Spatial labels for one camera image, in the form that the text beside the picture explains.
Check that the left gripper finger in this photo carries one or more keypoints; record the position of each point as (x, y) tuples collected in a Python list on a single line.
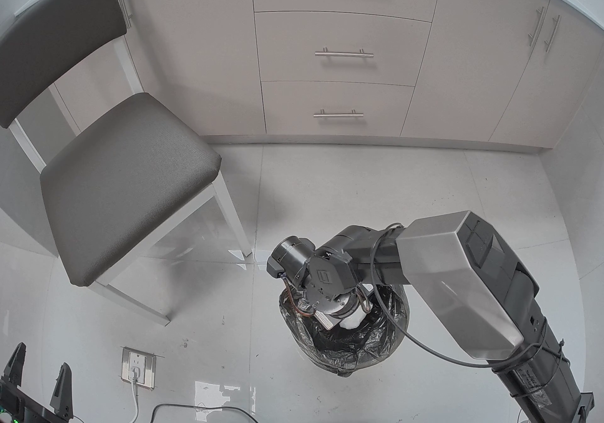
[(61, 395), (14, 371)]

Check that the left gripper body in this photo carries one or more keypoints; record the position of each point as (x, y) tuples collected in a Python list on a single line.
[(28, 407)]

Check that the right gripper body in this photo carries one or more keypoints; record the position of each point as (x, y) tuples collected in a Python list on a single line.
[(323, 318)]

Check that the clear plastic wrapper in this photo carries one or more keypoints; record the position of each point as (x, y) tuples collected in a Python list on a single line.
[(354, 319)]

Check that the black plastic bag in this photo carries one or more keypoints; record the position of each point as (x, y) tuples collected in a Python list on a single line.
[(349, 350)]

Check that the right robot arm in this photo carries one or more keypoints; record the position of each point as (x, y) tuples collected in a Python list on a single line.
[(462, 279)]

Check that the grey padded white-framed chair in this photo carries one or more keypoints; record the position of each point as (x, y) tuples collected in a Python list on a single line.
[(132, 166)]

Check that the beige cabinet with drawers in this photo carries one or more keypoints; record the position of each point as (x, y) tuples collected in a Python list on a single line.
[(344, 15)]

